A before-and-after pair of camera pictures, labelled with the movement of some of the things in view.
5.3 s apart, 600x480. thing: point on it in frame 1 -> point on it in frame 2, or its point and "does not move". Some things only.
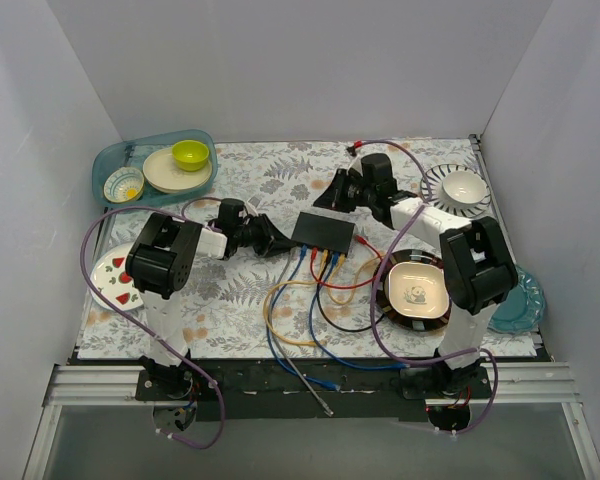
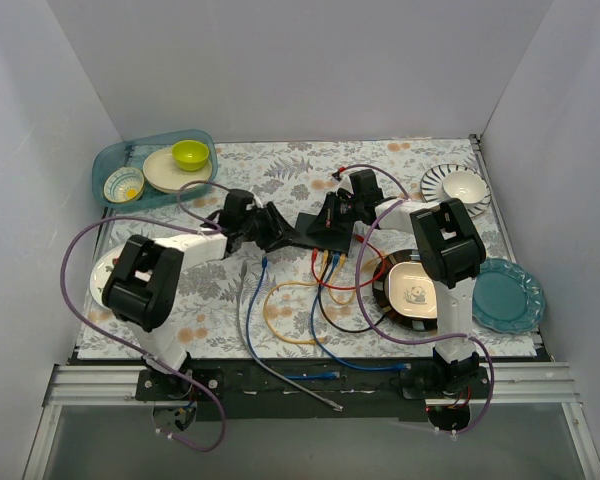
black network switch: x=327 y=233 does not move
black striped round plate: x=408 y=323 does not move
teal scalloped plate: x=521 y=310 does not move
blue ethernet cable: x=267 y=330 -> x=323 y=375
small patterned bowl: x=123 y=185 does not move
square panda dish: x=417 y=289 does not move
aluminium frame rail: x=508 y=385 does not move
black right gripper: x=343 y=189 -> x=327 y=216
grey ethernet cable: x=276 y=347 -> x=264 y=366
